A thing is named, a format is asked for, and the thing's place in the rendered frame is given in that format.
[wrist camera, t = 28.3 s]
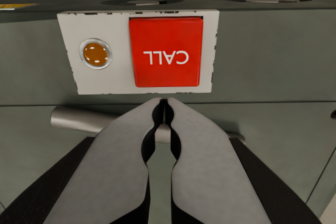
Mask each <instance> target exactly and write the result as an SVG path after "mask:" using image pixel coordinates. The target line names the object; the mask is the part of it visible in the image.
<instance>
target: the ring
mask: <svg viewBox="0 0 336 224"><path fill-rule="evenodd" d="M90 43H96V44H99V45H101V46H102V47H104V49H105V50H106V52H107V60H106V62H105V63H104V64H102V65H93V64H91V63H89V62H88V61H87V60H86V58H85V56H84V49H85V47H86V46H87V45H88V44H90ZM79 55H80V58H81V60H82V61H83V62H84V63H85V64H86V65H87V66H88V67H90V68H92V69H95V70H101V69H104V68H106V67H107V66H109V64H110V63H111V61H112V51H111V49H110V47H109V46H108V45H107V44H106V43H105V42H104V41H102V40H101V39H98V38H88V39H86V40H85V41H83V42H82V44H81V45H80V48H79Z"/></svg>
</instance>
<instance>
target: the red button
mask: <svg viewBox="0 0 336 224"><path fill-rule="evenodd" d="M128 25H129V34H130V43H131V52H132V61H133V70H134V79H135V85H136V87H138V88H150V87H197V86H199V84H200V71H201V56H202V41H203V26H204V21H203V20H202V18H201V17H200V16H154V17H133V18H132V19H131V20H130V21H129V23H128Z"/></svg>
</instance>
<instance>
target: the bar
mask: <svg viewBox="0 0 336 224"><path fill-rule="evenodd" d="M119 117H120V115H114V114H108V113H101V112H95V111H89V110H82V109H76V108H70V107H63V106H56V107H55V108H54V109H53V111H52V113H51V116H50V125H51V126H52V127H53V128H60V129H66V130H73V131H80V132H87V133H93V134H98V133H99V132H100V131H101V130H102V129H103V128H105V127H106V126H107V125H108V124H110V123H111V122H113V121H114V120H115V119H117V118H119ZM226 133H227V132H226ZM227 134H228V135H229V136H230V137H231V138H238V139H239V140H240V141H241V142H242V143H243V144H244V145H246V140H245V138H244V136H243V135H240V134H234V133H227ZM155 143H161V144H167V145H170V144H171V129H170V128H169V126H168V124H165V123H164V122H163V124H160V126H159V127H158V128H157V130H156V132H155Z"/></svg>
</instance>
